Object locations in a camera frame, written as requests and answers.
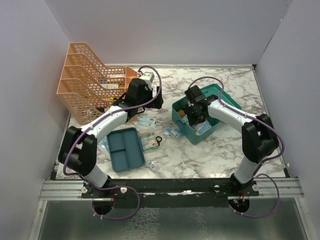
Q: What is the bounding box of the green medicine box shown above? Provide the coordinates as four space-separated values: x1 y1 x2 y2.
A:
171 83 242 145

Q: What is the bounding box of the white blue gauze pack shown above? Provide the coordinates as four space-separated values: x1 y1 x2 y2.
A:
192 119 212 136

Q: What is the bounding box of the small blue white box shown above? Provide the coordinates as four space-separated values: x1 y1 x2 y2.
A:
163 127 184 140

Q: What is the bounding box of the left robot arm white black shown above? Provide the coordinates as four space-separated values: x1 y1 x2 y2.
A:
58 78 163 198

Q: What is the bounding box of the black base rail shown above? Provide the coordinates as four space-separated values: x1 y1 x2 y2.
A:
81 178 259 209

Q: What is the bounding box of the blue white flat packet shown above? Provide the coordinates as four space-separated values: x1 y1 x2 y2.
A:
137 116 157 129

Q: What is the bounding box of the green orange bandage box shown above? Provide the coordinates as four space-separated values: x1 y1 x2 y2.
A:
139 132 160 152

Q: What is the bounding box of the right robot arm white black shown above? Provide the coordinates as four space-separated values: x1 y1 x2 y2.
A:
185 85 279 196

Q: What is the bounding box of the teal divided tray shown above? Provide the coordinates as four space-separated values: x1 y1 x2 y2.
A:
106 127 146 173

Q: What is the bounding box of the mask packet under tray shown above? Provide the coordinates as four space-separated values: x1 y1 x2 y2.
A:
97 137 111 160

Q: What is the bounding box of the brown iodine bottle orange cap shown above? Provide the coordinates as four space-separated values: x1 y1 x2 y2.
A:
177 109 186 118

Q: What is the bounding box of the clear small plastic packet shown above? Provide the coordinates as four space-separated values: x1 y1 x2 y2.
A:
145 161 159 172

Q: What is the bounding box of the orange plastic file organizer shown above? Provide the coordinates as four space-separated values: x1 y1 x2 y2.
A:
56 42 138 125

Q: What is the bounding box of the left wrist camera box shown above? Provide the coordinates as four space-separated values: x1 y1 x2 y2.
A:
139 72 155 90

